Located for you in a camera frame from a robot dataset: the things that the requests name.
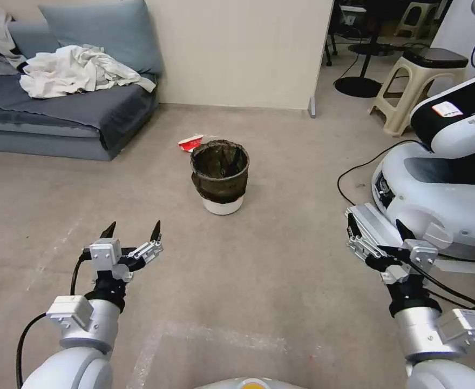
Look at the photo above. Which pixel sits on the white crumpled clothes pile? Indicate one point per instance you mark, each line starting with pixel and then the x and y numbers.
pixel 75 71

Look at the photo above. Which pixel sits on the red and white paper cup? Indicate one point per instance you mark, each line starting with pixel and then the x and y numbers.
pixel 189 142

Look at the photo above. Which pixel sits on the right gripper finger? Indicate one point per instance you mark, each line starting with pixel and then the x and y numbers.
pixel 404 233
pixel 363 246

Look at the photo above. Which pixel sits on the white and black second robot arm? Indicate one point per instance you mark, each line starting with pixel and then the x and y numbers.
pixel 456 117

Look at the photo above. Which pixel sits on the dark grey blanket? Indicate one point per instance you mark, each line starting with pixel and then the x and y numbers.
pixel 79 107

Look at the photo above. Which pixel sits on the black flat device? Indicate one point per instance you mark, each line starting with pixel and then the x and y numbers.
pixel 440 58

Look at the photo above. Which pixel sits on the grey partition foot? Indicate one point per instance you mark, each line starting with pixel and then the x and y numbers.
pixel 313 107

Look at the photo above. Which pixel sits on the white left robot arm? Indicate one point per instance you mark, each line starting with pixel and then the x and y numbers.
pixel 100 326

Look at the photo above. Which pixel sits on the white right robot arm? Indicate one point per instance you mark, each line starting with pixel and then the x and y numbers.
pixel 419 332

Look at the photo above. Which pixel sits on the blue-grey sofa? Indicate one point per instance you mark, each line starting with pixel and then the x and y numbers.
pixel 39 137

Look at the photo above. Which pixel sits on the white robot front shell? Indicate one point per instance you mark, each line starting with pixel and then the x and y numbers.
pixel 247 383

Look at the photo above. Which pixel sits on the blue-grey sofa cushion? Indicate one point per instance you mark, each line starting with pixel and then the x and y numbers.
pixel 112 32

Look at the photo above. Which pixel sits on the black round table base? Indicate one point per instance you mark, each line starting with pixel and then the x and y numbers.
pixel 357 86

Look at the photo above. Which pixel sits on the black office chair legs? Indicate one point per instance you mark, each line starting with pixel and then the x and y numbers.
pixel 330 48

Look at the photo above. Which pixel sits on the white second robot base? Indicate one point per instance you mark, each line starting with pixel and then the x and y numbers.
pixel 423 190

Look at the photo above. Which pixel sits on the black bin liner bag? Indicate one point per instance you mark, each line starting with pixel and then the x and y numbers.
pixel 221 186

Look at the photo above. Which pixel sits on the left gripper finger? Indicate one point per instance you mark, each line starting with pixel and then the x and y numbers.
pixel 108 232
pixel 148 249

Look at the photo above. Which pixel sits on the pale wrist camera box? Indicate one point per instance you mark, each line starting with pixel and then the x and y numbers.
pixel 423 252
pixel 105 253

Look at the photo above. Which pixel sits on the beige plastic stool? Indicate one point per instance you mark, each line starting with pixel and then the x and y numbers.
pixel 399 101
pixel 417 12

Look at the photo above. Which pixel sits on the white round trash can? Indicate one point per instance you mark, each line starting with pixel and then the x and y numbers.
pixel 221 207

